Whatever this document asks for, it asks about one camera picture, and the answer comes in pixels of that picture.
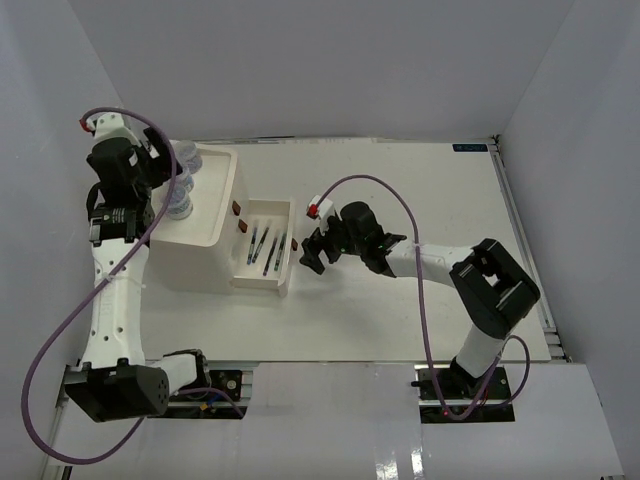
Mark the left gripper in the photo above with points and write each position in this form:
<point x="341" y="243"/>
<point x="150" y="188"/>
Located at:
<point x="162" y="168"/>

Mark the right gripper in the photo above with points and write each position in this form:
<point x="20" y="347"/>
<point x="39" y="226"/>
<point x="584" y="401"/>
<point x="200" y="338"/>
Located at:
<point x="312" y="247"/>

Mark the clear jar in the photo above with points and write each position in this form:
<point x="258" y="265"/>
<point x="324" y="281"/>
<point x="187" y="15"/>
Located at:
<point x="185" y="179"/>
<point x="180" y="205"/>
<point x="188" y="155"/>

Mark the dark green pen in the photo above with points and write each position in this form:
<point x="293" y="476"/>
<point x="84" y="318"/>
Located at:
<point x="280" y="251"/>

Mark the purple pen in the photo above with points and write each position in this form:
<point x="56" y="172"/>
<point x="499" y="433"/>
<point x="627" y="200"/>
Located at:
<point x="270" y="256"/>

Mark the white bottom drawer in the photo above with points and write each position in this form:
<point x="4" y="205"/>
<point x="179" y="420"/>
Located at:
<point x="249" y="277"/>

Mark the black pen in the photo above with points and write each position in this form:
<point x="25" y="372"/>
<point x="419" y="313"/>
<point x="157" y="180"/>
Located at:
<point x="252" y="245"/>

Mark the blue pen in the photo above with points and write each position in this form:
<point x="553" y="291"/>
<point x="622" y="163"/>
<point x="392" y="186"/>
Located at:
<point x="260" y="243"/>

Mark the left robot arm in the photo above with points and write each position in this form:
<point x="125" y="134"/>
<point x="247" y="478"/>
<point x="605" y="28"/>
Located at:
<point x="118" y="383"/>

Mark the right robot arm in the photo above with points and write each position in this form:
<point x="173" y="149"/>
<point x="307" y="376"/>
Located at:
<point x="494" y="289"/>

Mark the white three-drawer storage box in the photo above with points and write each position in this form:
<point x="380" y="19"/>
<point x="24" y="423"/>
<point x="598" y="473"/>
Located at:
<point x="196" y="254"/>

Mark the blue table label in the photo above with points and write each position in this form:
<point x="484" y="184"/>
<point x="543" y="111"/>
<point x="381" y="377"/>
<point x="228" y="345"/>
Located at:
<point x="469" y="147"/>

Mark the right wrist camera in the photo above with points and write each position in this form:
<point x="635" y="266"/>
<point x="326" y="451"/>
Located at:
<point x="321" y="210"/>

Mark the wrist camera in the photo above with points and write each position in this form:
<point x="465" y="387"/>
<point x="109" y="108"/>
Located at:
<point x="321" y="210"/>
<point x="108" y="126"/>

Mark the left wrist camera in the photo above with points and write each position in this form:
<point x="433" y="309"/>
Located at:
<point x="108" y="126"/>

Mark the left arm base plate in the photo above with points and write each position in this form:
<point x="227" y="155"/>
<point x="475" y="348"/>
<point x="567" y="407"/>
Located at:
<point x="224" y="395"/>

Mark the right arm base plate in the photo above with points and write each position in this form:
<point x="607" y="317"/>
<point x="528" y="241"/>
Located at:
<point x="490" y="408"/>

